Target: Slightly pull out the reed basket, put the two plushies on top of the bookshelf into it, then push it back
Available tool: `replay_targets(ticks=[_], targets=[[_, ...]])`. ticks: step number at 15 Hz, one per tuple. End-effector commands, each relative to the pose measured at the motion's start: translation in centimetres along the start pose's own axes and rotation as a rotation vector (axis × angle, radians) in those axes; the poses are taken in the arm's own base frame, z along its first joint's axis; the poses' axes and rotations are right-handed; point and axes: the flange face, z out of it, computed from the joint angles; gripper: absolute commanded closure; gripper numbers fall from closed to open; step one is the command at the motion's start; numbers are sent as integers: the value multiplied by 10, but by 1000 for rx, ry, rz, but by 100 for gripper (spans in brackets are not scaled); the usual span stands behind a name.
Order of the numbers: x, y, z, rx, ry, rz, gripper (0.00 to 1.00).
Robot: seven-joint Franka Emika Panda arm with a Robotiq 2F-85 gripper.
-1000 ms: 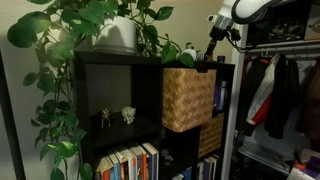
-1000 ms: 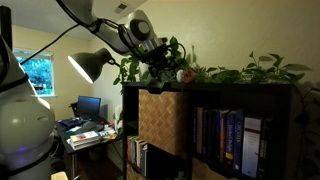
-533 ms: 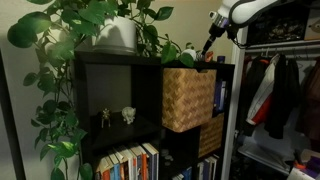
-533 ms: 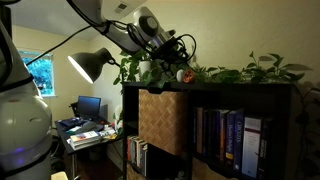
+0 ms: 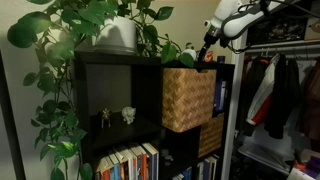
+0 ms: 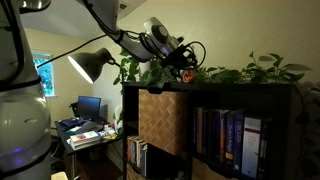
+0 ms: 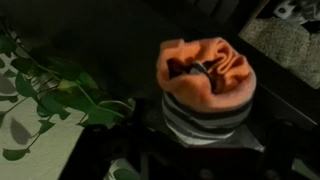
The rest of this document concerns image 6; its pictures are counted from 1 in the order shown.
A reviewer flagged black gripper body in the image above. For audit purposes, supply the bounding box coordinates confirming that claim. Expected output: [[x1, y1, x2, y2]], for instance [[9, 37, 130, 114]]
[[173, 46, 200, 72]]

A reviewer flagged orange plushie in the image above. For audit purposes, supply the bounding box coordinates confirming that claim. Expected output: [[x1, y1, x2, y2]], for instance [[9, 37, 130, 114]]
[[181, 69, 197, 84]]

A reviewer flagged woven reed storage basket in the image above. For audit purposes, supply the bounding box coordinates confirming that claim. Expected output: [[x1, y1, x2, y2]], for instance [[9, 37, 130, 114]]
[[138, 88, 190, 158], [125, 162, 140, 180]]

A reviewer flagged black cube bookshelf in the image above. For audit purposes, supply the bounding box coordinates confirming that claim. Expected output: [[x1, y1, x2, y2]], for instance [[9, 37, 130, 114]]
[[121, 81, 296, 180]]

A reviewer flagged green pothos plant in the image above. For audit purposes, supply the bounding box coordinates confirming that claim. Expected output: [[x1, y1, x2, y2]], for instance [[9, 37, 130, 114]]
[[112, 48, 320, 180]]

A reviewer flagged white plant pot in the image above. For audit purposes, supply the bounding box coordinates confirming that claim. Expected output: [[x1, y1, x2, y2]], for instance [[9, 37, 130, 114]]
[[138, 59, 153, 83]]

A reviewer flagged brown spine book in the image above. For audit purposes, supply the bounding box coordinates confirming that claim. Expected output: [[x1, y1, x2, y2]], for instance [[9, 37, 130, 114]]
[[195, 106, 205, 155]]

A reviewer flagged black spine book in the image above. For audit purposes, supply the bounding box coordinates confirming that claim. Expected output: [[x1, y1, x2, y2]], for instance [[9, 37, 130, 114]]
[[202, 108, 215, 158]]

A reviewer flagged dark purple book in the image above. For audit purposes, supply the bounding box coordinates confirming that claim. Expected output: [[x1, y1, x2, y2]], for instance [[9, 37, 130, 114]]
[[212, 109, 223, 160]]

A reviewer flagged dark orange spine book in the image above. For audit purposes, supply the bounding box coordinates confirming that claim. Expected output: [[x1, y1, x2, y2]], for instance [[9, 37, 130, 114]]
[[219, 109, 229, 160]]

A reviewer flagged blue book yellow label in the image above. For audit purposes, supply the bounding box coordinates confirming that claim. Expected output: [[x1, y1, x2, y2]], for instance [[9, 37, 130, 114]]
[[225, 110, 237, 162]]

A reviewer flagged white tall object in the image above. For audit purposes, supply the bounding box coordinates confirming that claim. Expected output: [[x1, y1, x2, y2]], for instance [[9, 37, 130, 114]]
[[113, 104, 124, 135]]

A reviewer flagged ceiling air vent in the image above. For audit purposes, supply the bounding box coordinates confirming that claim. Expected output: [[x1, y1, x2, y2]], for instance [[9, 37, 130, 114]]
[[118, 1, 130, 12]]

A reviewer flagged blue circuits textbook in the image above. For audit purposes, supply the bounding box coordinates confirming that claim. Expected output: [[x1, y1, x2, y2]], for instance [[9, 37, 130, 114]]
[[233, 109, 247, 173]]

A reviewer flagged grey desk lamp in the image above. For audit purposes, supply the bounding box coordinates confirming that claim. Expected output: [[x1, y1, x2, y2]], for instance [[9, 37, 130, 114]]
[[67, 47, 122, 85]]

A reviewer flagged grey blue spine book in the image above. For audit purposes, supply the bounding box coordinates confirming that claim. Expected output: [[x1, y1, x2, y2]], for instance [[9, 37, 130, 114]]
[[130, 135, 137, 166]]

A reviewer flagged white paperback book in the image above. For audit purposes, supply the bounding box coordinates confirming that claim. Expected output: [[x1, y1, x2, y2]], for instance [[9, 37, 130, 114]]
[[135, 138, 143, 173]]

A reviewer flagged white hardcover book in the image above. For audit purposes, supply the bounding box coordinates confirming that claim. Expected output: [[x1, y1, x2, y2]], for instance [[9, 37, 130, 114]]
[[241, 116, 264, 180]]

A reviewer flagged yellow white paper pile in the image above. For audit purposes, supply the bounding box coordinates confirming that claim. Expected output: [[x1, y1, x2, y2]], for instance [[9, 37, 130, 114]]
[[98, 125, 119, 141]]

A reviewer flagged dark blue spine book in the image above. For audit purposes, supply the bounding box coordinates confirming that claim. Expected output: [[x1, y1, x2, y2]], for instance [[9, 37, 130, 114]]
[[141, 142, 149, 178]]

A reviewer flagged black laptop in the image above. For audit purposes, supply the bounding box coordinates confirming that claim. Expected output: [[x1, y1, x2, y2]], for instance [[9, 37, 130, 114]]
[[75, 95, 102, 122]]

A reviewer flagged dark grey pouch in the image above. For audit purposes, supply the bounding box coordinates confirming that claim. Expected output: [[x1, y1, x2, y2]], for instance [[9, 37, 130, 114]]
[[75, 120, 105, 134]]

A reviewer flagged dark hardcover book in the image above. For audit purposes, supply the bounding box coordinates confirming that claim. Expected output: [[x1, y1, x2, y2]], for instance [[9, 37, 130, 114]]
[[259, 117, 272, 180]]

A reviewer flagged colourful cover book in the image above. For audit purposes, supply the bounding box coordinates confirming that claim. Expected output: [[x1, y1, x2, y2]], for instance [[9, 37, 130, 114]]
[[68, 130, 102, 144]]

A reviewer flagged white thick book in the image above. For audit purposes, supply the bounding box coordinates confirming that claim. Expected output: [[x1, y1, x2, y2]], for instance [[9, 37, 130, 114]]
[[69, 137, 103, 151]]

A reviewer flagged blue cloth bundle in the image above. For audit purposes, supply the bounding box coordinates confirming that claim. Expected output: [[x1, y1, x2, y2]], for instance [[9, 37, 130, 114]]
[[58, 117, 87, 130]]

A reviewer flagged dark desk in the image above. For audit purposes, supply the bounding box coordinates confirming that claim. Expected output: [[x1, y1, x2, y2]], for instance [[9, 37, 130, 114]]
[[54, 118, 124, 180]]

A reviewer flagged cream stool seat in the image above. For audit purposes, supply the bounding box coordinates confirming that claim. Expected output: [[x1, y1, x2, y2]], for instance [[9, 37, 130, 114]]
[[50, 170, 70, 180]]

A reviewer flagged window with white frame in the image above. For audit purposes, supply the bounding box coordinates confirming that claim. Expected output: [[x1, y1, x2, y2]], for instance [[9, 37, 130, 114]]
[[31, 49, 55, 99]]

